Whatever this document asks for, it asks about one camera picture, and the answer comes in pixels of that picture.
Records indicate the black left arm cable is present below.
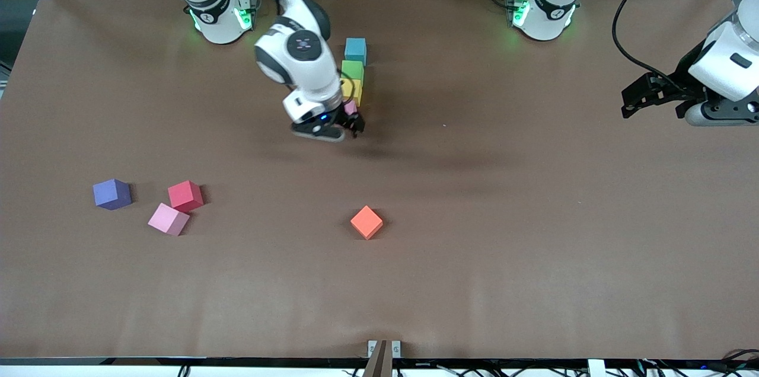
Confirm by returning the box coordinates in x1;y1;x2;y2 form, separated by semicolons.
611;0;691;93

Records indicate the orange foam cube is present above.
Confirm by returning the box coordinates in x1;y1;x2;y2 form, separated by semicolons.
350;205;384;241

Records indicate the red foam cube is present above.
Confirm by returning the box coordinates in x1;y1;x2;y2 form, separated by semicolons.
168;180;204;213

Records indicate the aluminium frame bracket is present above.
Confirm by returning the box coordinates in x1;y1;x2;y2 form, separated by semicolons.
366;339;402;377

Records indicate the purple foam cube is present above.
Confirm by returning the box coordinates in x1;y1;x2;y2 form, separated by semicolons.
93;178;132;211

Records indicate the yellow foam cube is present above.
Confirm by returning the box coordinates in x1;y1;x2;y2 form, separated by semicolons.
339;78;363;106

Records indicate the light blue foam cube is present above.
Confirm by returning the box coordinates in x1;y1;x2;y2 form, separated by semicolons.
345;37;368;66

